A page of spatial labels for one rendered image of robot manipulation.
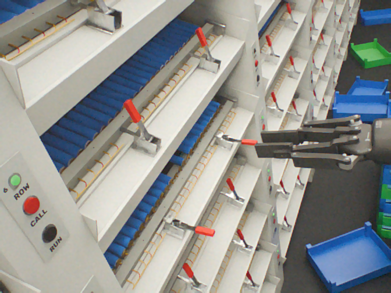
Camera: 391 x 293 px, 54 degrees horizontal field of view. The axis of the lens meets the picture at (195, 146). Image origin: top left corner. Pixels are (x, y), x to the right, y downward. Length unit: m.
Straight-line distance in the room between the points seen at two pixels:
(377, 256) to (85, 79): 1.56
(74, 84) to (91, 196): 0.17
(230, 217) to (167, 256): 0.34
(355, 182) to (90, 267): 1.76
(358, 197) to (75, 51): 1.75
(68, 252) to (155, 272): 0.26
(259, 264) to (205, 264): 0.50
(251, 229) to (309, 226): 0.71
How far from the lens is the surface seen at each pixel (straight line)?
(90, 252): 0.51
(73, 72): 0.45
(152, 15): 0.58
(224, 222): 1.00
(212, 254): 0.95
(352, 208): 2.00
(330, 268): 1.77
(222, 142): 0.90
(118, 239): 0.71
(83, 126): 0.62
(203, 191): 0.81
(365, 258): 1.82
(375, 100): 2.58
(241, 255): 1.19
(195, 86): 0.75
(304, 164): 0.67
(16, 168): 0.40
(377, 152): 0.65
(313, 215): 1.96
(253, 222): 1.26
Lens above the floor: 1.46
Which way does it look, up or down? 36 degrees down
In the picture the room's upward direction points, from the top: 14 degrees counter-clockwise
